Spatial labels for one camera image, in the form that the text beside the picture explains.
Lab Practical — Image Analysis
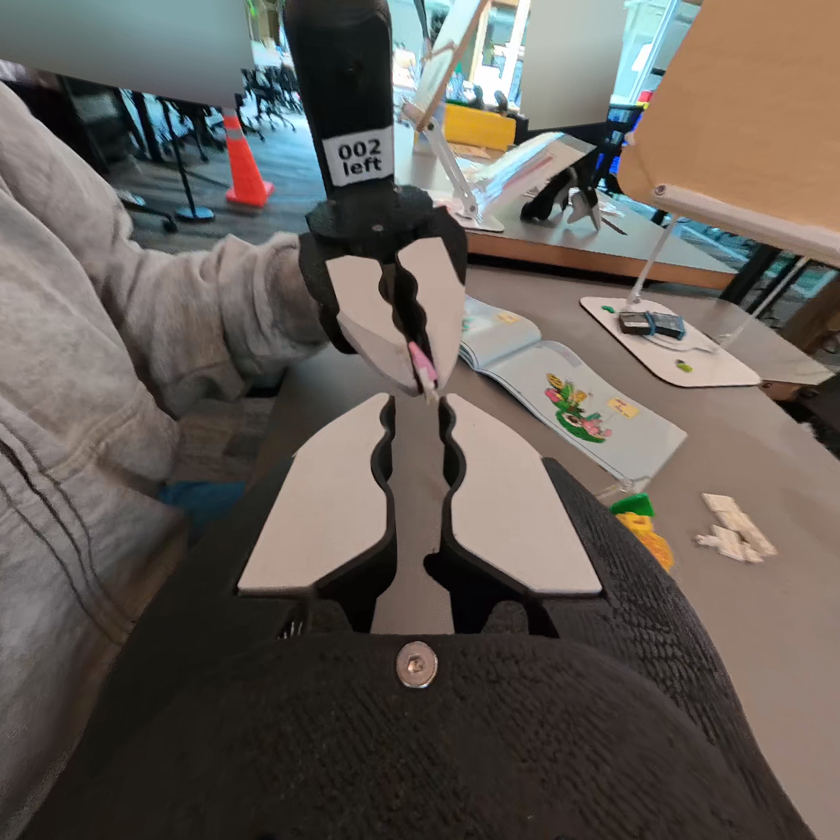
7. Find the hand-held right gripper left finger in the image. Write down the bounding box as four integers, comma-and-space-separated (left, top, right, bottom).
236, 392, 399, 598

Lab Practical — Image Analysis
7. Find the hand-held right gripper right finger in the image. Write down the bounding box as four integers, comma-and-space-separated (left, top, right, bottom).
437, 392, 605, 598

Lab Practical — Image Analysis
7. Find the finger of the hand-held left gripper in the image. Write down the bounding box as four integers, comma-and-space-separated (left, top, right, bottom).
325, 255, 425, 398
392, 236, 468, 389

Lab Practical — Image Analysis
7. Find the pink and white lego piece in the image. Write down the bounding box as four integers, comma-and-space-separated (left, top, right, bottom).
408, 340, 439, 404

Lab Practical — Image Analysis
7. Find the person's left forearm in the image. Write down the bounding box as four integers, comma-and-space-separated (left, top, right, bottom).
125, 231, 332, 421

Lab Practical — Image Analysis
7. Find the lego instruction booklet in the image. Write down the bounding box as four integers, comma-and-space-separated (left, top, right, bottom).
459, 295, 688, 483

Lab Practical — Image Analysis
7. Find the white lego assembly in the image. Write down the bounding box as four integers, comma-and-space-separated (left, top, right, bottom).
694, 492, 778, 564

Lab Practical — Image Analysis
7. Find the group of black office chairs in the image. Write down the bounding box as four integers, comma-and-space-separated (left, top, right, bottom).
239, 64, 299, 135

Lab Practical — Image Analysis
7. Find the wooden board on white stand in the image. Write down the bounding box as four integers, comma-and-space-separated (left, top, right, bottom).
579, 0, 840, 388
397, 0, 506, 234

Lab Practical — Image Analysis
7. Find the blue cloth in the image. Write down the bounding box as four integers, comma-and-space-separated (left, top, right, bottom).
157, 481, 249, 529

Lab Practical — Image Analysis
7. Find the orange traffic cone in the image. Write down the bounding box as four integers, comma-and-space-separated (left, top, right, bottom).
225, 112, 275, 210

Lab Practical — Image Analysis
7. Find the yellow box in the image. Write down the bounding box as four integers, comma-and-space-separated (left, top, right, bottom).
444, 104, 518, 151

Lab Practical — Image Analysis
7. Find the black and white device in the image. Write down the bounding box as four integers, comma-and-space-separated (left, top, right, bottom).
520, 164, 605, 231

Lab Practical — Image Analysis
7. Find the black pole stand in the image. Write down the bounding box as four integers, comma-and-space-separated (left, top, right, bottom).
156, 98, 215, 222

